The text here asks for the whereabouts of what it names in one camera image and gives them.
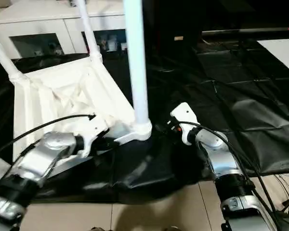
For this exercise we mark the white plastic table top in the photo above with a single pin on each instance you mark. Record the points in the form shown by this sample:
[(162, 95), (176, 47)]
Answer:
[(62, 96)]

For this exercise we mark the grey crumpled object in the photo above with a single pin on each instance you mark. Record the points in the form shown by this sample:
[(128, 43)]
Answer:
[(76, 2)]

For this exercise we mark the white glass-door cabinet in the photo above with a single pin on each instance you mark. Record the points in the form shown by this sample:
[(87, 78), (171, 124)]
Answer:
[(38, 17)]

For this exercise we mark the white flat board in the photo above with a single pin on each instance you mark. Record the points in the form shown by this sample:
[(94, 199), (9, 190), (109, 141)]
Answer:
[(282, 50)]

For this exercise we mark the small yellow label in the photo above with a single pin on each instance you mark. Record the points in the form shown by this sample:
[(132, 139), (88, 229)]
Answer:
[(178, 38)]

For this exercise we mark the black plastic mat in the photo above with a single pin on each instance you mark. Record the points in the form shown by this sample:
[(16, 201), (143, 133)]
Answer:
[(250, 106)]

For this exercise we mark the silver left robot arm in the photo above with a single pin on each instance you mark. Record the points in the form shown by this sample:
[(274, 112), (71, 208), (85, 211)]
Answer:
[(38, 159)]

